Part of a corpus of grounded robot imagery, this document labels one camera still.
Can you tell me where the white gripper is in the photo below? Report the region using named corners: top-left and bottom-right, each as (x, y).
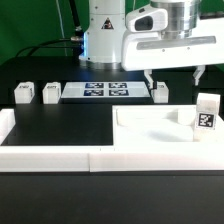
top-left (122, 0), bottom-right (224, 89)

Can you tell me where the white square table top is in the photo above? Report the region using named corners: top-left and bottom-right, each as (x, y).
top-left (112, 105), bottom-right (224, 147)

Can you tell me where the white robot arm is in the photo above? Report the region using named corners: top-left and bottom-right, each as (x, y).
top-left (79, 0), bottom-right (224, 82)

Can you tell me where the white tag sheet with markers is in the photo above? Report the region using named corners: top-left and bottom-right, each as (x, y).
top-left (62, 81), bottom-right (150, 99)

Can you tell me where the white U-shaped fence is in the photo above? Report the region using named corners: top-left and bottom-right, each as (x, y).
top-left (0, 107), bottom-right (224, 173)

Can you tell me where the black cable bundle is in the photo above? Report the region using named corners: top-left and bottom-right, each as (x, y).
top-left (14, 0), bottom-right (84, 58)

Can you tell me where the white thin cable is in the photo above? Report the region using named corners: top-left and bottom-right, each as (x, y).
top-left (54, 0), bottom-right (69, 58)

